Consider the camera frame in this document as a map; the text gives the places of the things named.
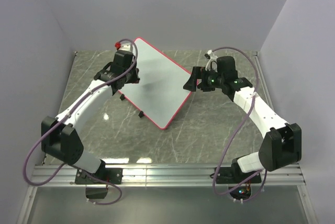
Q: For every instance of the red framed whiteboard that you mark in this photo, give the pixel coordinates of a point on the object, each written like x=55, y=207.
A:
x=159, y=93

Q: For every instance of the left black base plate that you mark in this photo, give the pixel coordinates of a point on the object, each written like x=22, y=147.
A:
x=111, y=175

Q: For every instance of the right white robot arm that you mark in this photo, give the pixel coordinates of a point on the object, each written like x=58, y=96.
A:
x=281, y=144

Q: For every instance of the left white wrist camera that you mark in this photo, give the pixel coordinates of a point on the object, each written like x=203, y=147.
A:
x=124, y=46

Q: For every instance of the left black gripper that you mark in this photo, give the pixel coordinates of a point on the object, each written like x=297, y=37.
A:
x=135, y=78

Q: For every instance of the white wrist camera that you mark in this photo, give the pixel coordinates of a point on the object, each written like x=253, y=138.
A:
x=124, y=46
x=211, y=57

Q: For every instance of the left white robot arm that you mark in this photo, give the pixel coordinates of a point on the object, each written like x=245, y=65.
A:
x=60, y=135

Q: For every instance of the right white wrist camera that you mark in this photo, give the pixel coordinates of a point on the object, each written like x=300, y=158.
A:
x=211, y=57

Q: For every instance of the aluminium front rail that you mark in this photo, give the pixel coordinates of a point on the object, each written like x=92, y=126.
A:
x=164, y=175

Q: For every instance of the right black board clip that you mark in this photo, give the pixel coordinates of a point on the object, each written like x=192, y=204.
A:
x=141, y=114

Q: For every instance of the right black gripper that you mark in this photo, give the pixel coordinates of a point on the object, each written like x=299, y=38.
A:
x=198, y=73

